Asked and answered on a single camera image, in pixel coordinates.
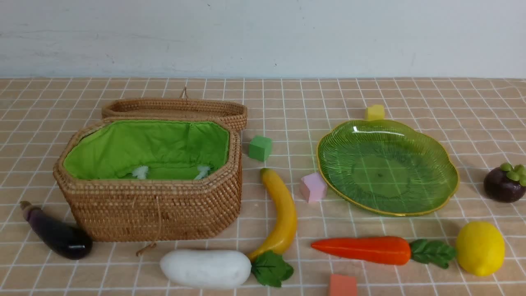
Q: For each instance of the dark purple mangosteen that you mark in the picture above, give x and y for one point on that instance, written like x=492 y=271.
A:
x=506 y=183

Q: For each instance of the white radish with leaves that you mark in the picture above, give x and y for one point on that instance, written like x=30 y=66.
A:
x=223 y=269

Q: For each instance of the pink foam cube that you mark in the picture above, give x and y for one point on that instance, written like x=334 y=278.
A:
x=313 y=188

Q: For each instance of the yellow lemon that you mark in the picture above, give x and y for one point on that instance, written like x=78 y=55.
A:
x=480 y=248

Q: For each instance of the orange carrot with leaves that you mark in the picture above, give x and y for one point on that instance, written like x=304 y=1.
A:
x=388 y=250

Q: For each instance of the yellow banana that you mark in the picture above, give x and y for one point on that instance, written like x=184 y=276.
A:
x=284 y=231

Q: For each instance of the green glass leaf plate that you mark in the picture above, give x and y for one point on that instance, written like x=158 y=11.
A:
x=387 y=168

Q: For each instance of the green foam cube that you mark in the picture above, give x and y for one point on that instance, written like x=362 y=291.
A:
x=260 y=148

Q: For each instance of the dark purple eggplant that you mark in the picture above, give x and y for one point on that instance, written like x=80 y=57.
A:
x=68 y=241

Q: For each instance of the orange foam cube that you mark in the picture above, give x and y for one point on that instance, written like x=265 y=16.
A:
x=342 y=285

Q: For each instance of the woven wicker basket green lining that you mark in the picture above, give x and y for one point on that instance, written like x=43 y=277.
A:
x=150 y=179

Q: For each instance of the yellow foam cube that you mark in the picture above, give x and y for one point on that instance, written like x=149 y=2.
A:
x=375 y=112

